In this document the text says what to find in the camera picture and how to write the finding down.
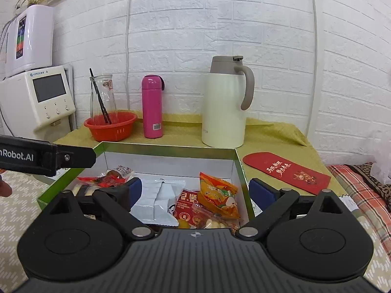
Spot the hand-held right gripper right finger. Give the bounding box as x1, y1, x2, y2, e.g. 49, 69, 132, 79
235, 178, 357, 241

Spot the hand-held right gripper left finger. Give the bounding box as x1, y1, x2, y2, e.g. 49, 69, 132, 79
48, 177, 156, 241

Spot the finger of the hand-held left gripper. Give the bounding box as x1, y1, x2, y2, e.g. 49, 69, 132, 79
57, 144, 97, 169

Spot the white foil packet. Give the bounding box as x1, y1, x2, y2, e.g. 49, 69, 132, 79
130, 178, 186, 228

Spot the red sausage stick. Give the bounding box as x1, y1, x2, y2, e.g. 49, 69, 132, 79
76, 175, 129, 190

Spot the orange snack packet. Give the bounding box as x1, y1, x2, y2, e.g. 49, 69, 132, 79
198, 171, 240, 220

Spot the green cardboard box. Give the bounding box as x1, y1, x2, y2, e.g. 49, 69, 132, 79
37, 141, 256, 230

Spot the clear packet of peanuts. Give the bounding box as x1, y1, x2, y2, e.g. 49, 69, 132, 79
192, 204, 241, 231

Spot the red mixed nut packet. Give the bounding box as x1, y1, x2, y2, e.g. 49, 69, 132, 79
172, 188, 203, 230

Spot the person's left hand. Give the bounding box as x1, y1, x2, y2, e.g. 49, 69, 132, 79
0, 180, 13, 198

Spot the red envelope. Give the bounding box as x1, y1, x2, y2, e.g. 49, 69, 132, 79
243, 152, 332, 195

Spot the red plastic basket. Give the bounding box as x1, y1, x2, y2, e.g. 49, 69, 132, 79
84, 112, 138, 142

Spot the white appliance with screen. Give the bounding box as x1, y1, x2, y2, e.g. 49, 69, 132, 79
0, 65, 76, 143

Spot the black straw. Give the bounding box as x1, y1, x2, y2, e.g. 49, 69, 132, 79
89, 68, 111, 125

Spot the patterned beige tablecloth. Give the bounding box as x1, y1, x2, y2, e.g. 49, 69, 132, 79
0, 170, 391, 293

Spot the clear glass carafe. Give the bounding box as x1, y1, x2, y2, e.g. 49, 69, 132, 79
89, 74, 119, 123

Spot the yellow-green cloth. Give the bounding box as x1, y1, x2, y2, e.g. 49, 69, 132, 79
51, 110, 349, 196

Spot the pink thermos bottle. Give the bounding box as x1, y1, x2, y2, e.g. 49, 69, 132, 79
141, 74, 166, 139

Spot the cream thermal jug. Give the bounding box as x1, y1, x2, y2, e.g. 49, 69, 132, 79
201, 55, 255, 148

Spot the plaid cloth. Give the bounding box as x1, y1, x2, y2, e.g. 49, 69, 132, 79
326, 163, 391, 221

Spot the white water purifier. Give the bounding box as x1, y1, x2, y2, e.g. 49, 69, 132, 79
5, 5, 55, 79

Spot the white plastic bag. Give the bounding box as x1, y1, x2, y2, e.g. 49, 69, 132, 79
368, 126, 391, 187

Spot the grey flexible hose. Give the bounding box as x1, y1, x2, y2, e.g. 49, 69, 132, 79
0, 20, 13, 54

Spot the white wall cable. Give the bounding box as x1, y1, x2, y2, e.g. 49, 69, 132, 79
306, 0, 317, 138
125, 0, 134, 111

